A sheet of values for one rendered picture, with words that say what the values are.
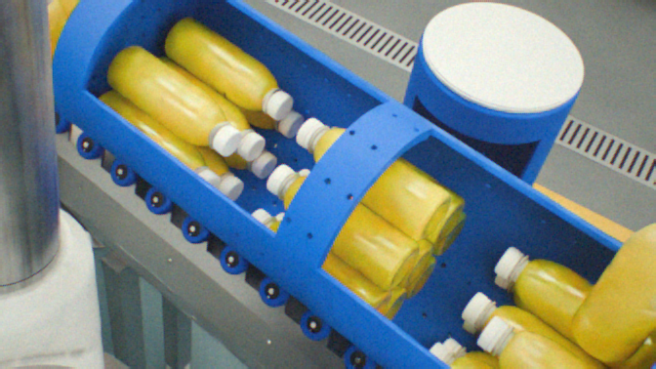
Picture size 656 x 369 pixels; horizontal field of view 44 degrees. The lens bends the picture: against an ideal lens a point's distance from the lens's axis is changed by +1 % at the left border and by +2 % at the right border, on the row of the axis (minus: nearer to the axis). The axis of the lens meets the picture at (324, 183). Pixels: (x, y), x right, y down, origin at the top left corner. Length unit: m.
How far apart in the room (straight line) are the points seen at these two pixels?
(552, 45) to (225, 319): 0.73
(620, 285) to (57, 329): 0.52
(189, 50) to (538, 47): 0.62
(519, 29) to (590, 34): 1.91
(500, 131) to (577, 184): 1.43
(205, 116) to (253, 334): 0.33
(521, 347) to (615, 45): 2.55
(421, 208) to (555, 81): 0.53
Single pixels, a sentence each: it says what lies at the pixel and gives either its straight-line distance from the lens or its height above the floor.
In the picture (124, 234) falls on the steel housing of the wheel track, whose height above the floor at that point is 0.86.
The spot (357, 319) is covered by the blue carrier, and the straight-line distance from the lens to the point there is 0.94.
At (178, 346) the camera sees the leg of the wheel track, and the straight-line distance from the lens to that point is 1.98.
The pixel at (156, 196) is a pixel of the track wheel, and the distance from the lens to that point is 1.20.
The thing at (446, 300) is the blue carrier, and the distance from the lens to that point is 1.15.
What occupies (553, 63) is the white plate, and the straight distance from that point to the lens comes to 1.45.
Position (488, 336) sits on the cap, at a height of 1.13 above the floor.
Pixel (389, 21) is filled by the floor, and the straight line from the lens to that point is 3.16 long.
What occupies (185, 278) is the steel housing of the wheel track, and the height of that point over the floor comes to 0.87.
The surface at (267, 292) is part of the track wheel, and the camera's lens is 1.11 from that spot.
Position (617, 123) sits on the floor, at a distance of 3.06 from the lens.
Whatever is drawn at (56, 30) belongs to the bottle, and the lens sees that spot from 1.36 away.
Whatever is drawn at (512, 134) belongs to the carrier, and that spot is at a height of 0.98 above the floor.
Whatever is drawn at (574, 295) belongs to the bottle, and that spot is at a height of 1.14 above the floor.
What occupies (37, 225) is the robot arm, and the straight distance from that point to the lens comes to 0.67.
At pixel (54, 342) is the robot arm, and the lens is 0.75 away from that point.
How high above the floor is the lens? 1.90
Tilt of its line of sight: 49 degrees down
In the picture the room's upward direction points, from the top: 11 degrees clockwise
